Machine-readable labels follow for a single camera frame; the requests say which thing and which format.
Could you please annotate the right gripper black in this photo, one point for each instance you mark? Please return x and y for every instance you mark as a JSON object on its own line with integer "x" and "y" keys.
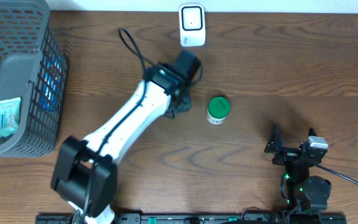
{"x": 286, "y": 154}

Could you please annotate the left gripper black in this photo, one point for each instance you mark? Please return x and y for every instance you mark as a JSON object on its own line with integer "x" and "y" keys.
{"x": 186, "y": 100}

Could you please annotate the green lid jar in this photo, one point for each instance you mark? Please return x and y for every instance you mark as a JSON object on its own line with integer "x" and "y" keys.
{"x": 218, "y": 110}

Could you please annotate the blue oreo cookie pack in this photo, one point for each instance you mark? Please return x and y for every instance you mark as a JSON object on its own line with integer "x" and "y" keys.
{"x": 50, "y": 87}

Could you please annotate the light green wipes packet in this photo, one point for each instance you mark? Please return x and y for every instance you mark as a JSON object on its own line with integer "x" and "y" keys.
{"x": 9, "y": 116}

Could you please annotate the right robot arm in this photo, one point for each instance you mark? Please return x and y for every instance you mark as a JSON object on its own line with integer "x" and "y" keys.
{"x": 307, "y": 195}

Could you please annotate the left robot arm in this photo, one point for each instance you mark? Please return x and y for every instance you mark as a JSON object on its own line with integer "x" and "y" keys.
{"x": 85, "y": 174}

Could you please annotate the white barcode scanner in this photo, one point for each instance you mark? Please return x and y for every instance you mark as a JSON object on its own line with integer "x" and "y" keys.
{"x": 192, "y": 25}

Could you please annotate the grey plastic mesh basket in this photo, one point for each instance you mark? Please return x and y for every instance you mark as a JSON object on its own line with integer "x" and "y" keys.
{"x": 25, "y": 41}

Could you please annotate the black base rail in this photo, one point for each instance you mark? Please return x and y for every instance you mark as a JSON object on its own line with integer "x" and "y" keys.
{"x": 127, "y": 218}

